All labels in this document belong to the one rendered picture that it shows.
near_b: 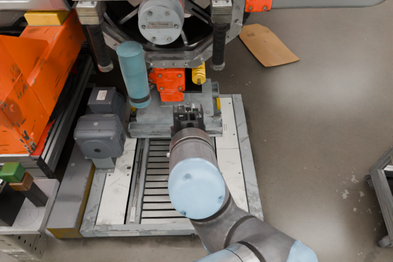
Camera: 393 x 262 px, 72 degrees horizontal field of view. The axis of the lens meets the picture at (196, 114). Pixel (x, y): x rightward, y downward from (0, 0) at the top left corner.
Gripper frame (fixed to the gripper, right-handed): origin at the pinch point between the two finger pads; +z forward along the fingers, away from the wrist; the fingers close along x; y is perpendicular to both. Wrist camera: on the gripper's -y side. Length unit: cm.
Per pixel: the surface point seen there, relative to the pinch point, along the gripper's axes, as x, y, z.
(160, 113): 12, -23, 61
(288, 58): -84, -12, 131
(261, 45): -68, -4, 148
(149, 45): 12.6, 14.0, 44.0
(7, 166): 46.8, -7.7, -7.8
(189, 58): -3.2, 9.7, 36.5
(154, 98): 15, -18, 71
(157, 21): 6.8, 25.4, 12.4
